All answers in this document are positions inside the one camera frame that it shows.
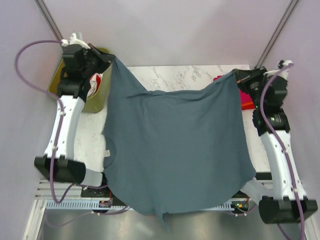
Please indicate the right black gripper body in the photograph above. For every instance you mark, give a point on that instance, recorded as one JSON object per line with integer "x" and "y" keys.
{"x": 251, "y": 83}

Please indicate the red folded t-shirt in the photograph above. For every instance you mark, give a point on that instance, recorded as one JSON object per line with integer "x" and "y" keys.
{"x": 248, "y": 106}

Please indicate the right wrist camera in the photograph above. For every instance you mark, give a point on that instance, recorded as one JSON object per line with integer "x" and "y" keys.
{"x": 282, "y": 69}

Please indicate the white slotted cable duct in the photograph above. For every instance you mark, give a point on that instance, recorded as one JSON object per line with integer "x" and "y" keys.
{"x": 84, "y": 205}

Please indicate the blue-grey t-shirt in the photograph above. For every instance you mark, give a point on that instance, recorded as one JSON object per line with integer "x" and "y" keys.
{"x": 174, "y": 152}

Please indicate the olive green plastic bin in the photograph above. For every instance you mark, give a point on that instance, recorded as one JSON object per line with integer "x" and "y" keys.
{"x": 93, "y": 104}

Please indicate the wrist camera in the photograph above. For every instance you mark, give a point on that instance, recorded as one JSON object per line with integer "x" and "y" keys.
{"x": 282, "y": 69}
{"x": 75, "y": 39}

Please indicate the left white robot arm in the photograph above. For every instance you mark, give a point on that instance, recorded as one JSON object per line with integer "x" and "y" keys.
{"x": 58, "y": 163}

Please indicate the orange folded t-shirt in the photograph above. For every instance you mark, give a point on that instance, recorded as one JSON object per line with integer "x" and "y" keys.
{"x": 247, "y": 103}

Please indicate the magenta folded t-shirt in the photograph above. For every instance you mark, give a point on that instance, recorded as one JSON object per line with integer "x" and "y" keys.
{"x": 244, "y": 97}

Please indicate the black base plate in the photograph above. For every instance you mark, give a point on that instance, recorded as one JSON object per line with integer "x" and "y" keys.
{"x": 263, "y": 177}

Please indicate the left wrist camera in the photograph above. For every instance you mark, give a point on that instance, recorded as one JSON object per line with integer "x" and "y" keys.
{"x": 75, "y": 39}

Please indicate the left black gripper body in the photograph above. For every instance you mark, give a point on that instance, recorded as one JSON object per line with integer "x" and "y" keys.
{"x": 94, "y": 64}

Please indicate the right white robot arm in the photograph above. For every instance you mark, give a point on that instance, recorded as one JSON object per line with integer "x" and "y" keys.
{"x": 287, "y": 202}

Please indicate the white and red t-shirt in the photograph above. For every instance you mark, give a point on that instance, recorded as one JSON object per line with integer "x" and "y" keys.
{"x": 95, "y": 82}

